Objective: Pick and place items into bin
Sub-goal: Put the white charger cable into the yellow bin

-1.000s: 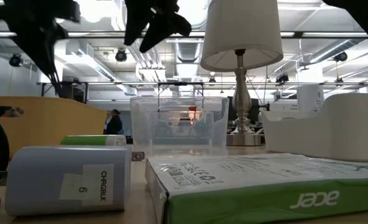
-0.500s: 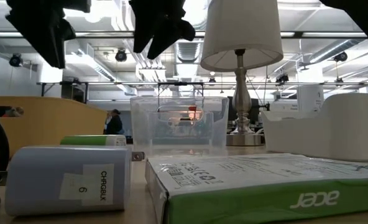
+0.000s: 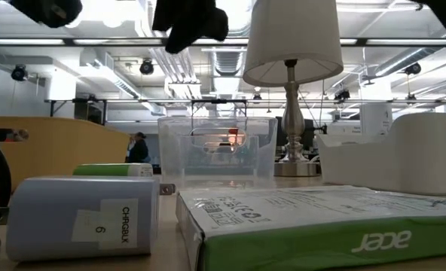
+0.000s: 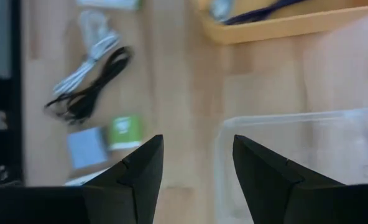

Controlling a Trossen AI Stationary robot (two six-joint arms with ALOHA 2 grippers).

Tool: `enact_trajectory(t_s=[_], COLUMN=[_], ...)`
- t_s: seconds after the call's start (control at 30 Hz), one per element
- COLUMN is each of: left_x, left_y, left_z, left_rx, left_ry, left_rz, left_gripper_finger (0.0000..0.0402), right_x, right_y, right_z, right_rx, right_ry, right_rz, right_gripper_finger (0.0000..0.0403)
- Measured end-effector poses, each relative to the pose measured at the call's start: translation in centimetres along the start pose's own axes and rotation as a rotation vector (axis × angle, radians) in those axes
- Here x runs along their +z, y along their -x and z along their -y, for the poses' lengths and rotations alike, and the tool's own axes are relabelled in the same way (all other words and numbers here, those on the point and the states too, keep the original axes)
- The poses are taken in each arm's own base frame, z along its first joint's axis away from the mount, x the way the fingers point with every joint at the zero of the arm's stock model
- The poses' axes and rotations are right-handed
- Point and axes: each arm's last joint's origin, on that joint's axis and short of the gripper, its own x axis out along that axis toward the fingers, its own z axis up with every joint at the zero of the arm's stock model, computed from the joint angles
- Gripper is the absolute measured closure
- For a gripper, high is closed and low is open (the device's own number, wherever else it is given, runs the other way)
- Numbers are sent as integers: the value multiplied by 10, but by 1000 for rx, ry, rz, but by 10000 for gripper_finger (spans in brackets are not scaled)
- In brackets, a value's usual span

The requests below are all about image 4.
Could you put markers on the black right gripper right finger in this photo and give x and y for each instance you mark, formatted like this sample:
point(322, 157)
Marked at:
point(296, 202)

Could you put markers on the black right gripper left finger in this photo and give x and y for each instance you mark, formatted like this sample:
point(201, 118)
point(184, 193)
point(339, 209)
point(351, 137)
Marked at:
point(109, 202)

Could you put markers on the white printed packet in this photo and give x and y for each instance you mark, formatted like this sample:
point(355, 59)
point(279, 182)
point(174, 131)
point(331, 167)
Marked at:
point(84, 180)

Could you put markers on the pale blue cube charger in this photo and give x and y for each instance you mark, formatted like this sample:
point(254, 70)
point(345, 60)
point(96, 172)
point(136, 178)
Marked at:
point(87, 148)

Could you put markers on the green cube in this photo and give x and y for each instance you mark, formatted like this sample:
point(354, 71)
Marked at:
point(125, 132)

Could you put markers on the orange plastic bin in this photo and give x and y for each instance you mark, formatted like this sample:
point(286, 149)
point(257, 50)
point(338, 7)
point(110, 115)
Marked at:
point(283, 28)

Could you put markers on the clear plastic bin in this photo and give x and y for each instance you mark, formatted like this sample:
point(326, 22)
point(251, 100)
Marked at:
point(327, 146)

